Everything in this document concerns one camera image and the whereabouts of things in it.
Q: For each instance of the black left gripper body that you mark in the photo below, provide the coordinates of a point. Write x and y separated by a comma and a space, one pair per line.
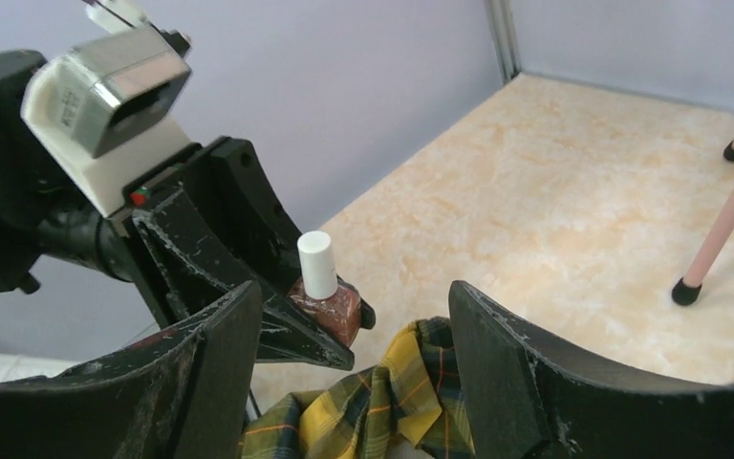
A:
143, 244

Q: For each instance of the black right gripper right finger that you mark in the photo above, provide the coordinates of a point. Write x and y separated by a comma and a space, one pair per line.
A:
531, 394

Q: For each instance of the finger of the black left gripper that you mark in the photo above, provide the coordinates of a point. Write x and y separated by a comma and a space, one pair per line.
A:
287, 334
252, 222

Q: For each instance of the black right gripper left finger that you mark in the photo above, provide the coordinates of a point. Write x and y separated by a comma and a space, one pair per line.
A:
180, 393

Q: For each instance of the nail polish bottle white cap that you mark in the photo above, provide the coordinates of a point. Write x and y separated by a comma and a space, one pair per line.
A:
319, 292

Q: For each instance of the yellow plaid shirt sleeve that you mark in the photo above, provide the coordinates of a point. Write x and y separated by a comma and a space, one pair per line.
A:
413, 395

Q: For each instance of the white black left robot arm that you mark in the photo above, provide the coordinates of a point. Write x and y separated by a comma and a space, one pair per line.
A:
31, 181

